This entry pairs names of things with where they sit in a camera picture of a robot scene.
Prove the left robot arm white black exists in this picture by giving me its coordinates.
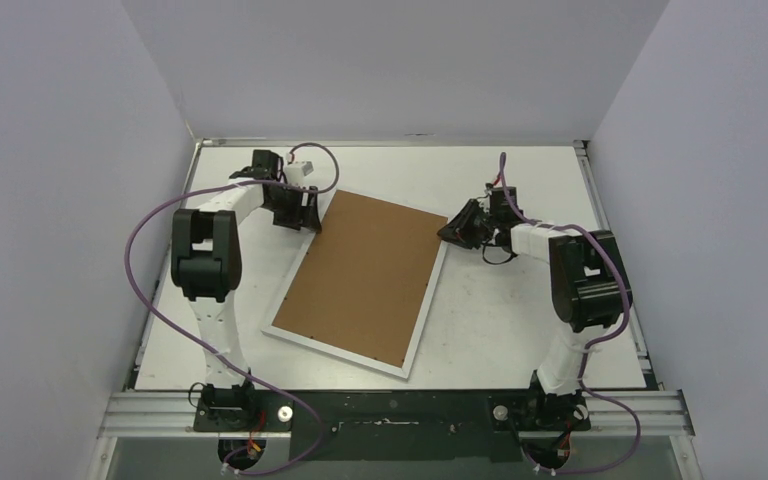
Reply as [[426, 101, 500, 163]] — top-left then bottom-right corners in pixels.
[[171, 150, 322, 431]]

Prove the aluminium front rail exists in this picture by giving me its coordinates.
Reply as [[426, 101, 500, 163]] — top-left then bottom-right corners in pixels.
[[99, 390, 695, 438]]

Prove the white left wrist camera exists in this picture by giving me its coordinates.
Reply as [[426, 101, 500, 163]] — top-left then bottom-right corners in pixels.
[[283, 161, 314, 186]]

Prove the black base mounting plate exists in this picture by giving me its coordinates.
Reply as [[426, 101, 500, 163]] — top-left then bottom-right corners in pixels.
[[192, 386, 591, 470]]

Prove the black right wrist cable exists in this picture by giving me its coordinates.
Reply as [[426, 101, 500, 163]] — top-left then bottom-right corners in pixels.
[[480, 242, 519, 266]]

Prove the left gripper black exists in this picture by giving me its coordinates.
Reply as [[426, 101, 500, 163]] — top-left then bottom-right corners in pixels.
[[265, 184, 321, 233]]

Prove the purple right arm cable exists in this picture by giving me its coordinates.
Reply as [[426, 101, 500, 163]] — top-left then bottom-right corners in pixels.
[[496, 152, 642, 477]]

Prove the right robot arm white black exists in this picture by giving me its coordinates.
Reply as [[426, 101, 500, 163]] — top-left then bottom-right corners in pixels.
[[437, 186, 632, 430]]

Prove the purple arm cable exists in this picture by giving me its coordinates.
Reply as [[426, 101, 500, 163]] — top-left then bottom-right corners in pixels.
[[496, 152, 642, 477], [124, 141, 342, 478]]

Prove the white picture frame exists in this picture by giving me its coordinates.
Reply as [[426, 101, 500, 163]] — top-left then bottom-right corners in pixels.
[[260, 186, 453, 382]]

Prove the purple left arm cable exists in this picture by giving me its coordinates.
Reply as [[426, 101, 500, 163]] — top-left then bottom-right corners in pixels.
[[124, 141, 342, 478]]

